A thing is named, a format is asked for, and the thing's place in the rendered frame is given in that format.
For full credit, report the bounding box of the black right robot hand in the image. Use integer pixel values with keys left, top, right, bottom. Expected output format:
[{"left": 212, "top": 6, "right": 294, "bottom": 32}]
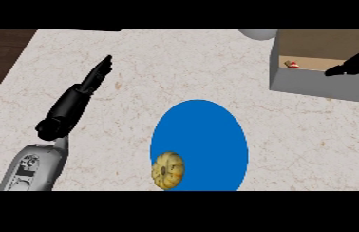
[{"left": 323, "top": 52, "right": 359, "bottom": 77}]

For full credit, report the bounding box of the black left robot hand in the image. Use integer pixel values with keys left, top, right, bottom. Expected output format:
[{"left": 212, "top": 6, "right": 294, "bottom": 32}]
[{"left": 35, "top": 54, "right": 113, "bottom": 142}]

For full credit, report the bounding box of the grey cardboard box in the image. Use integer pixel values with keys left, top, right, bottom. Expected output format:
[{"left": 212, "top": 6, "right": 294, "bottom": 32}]
[{"left": 267, "top": 29, "right": 359, "bottom": 103}]

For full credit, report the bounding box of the blue round plate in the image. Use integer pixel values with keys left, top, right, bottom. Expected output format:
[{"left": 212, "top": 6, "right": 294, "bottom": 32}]
[{"left": 149, "top": 99, "right": 249, "bottom": 192}]

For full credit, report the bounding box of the pale grey round object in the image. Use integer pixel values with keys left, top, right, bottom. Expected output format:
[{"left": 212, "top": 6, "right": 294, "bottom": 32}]
[{"left": 236, "top": 29, "right": 279, "bottom": 41}]

